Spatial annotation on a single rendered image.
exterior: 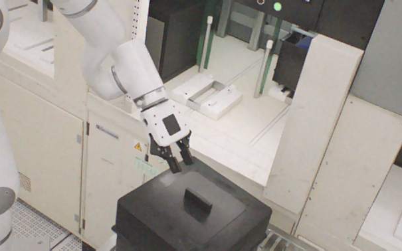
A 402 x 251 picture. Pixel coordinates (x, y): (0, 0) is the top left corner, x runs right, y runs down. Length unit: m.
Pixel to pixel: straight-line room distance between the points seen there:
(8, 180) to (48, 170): 1.23
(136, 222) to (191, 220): 0.13
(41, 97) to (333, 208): 1.22
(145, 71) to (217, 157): 0.56
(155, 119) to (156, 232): 0.26
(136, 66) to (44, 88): 0.92
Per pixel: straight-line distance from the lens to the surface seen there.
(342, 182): 1.46
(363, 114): 1.34
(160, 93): 1.17
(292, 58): 1.94
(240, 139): 1.74
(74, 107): 1.96
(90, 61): 1.11
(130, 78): 1.17
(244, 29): 2.44
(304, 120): 1.34
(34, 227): 2.55
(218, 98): 1.88
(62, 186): 2.27
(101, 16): 1.03
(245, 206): 1.27
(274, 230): 1.60
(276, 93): 2.02
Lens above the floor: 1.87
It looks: 34 degrees down
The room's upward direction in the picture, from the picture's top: 12 degrees clockwise
